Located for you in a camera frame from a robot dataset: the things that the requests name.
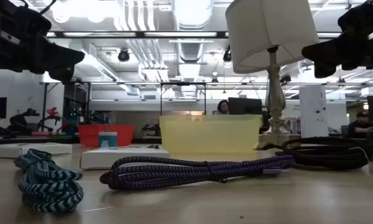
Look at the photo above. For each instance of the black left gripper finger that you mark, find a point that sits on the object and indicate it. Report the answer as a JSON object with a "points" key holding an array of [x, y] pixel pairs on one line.
{"points": [[59, 56], [62, 74]]}

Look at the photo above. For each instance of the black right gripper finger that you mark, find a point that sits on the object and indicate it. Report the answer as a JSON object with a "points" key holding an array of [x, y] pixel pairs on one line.
{"points": [[329, 51], [324, 69]]}

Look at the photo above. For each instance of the small blue white box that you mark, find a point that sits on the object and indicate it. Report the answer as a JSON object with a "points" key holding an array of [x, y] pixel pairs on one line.
{"points": [[107, 140]]}

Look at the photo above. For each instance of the black background robot arm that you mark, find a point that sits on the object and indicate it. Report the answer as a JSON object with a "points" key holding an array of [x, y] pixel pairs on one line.
{"points": [[18, 123]]}

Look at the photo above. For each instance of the yellow translucent plastic bin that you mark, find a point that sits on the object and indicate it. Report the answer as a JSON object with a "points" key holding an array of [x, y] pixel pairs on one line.
{"points": [[209, 133]]}

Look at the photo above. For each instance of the black shelving rack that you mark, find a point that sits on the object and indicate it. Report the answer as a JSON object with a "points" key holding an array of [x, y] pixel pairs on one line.
{"points": [[76, 102]]}

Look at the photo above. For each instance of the white pillar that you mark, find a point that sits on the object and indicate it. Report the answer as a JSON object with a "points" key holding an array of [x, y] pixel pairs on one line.
{"points": [[313, 112]]}

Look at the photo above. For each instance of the black ceiling spotlight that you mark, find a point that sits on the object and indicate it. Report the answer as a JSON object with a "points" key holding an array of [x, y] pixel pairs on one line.
{"points": [[123, 55], [227, 55]]}

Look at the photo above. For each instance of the silver table lamp white shade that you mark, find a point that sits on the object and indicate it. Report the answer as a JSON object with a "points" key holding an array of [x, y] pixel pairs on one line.
{"points": [[267, 31]]}

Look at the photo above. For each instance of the red plastic basket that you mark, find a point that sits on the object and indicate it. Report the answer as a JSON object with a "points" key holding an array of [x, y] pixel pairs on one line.
{"points": [[90, 135]]}

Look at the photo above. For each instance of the person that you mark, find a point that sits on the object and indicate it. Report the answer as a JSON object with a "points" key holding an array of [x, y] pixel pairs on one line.
{"points": [[360, 126], [223, 107]]}

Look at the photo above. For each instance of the white flat box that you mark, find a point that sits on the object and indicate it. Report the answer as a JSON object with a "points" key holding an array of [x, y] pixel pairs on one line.
{"points": [[25, 150], [124, 158]]}

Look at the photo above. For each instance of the black computer monitor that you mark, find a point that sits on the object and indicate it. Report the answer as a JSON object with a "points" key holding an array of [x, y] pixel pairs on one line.
{"points": [[245, 105]]}

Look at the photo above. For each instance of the small black background robot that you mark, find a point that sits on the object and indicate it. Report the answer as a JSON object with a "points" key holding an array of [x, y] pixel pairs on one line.
{"points": [[150, 129]]}

